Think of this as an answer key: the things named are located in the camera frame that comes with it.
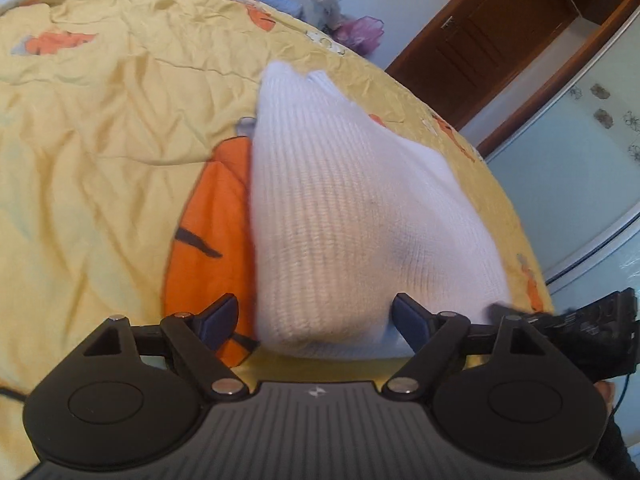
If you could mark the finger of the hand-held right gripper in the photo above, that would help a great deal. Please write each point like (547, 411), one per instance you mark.
(515, 309)

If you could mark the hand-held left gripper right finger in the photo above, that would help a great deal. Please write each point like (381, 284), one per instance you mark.
(409, 319)

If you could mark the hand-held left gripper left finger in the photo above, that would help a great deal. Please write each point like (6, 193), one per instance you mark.
(220, 317)

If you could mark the white knit sweater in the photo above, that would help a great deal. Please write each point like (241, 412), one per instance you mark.
(350, 210)

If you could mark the person's right forearm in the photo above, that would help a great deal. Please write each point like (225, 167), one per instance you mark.
(617, 452)

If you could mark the person's right hand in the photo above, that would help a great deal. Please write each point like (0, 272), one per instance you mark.
(607, 395)

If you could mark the white flower print wardrobe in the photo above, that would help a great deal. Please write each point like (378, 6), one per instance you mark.
(585, 175)

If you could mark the yellow carrot print quilt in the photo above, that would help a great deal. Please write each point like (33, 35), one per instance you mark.
(100, 160)

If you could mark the brown wooden door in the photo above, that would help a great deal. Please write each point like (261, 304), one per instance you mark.
(492, 35)

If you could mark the purple plastic bag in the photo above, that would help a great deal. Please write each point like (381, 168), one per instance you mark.
(362, 32)

